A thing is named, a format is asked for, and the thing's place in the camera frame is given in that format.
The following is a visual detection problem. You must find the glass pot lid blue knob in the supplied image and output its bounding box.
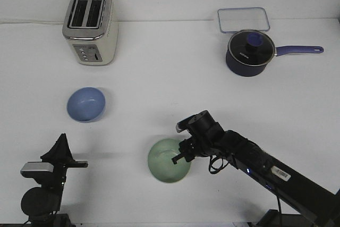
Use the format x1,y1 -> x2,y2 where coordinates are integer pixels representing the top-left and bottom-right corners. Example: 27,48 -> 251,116
228,30 -> 275,66

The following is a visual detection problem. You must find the dark blue saucepan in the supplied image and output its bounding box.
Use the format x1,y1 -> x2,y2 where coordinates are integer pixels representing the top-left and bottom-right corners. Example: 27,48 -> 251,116
226,46 -> 324,77

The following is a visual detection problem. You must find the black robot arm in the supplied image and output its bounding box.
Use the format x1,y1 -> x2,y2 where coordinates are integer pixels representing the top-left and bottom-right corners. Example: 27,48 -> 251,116
172,110 -> 339,226
20,133 -> 88,226

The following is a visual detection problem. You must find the silver two-slot toaster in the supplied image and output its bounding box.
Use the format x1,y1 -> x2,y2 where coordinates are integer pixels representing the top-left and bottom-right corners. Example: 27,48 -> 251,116
62,0 -> 119,66

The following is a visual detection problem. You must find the blue bowl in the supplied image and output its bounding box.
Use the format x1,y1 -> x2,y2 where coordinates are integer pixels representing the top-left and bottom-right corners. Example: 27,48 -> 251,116
66,87 -> 106,123

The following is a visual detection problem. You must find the green bowl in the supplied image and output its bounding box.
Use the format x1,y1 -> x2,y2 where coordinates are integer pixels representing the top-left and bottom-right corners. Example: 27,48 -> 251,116
148,138 -> 191,183

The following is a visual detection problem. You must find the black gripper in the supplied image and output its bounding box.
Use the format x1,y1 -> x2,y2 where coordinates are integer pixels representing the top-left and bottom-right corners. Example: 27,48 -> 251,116
172,110 -> 228,164
40,133 -> 88,184

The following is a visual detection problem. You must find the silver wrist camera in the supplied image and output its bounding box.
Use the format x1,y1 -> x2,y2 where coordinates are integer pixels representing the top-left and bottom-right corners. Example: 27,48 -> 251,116
175,114 -> 197,133
20,162 -> 54,178

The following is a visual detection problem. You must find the clear blue-rimmed container lid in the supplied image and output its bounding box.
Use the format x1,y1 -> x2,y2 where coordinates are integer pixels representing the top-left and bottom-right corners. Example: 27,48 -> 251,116
217,7 -> 270,33

